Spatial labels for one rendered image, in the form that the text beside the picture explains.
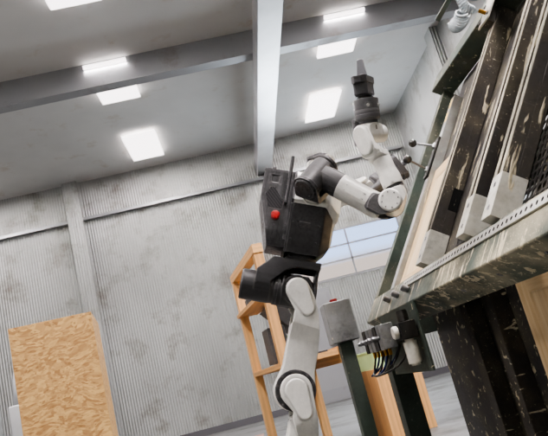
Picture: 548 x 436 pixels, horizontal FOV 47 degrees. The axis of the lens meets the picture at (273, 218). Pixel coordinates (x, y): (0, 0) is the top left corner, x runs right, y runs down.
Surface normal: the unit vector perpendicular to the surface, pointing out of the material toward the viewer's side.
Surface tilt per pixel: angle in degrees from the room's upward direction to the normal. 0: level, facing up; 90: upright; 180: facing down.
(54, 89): 90
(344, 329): 90
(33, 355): 90
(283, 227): 90
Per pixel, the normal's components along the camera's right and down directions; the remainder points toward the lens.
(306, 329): -0.06, 0.15
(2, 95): 0.03, -0.25
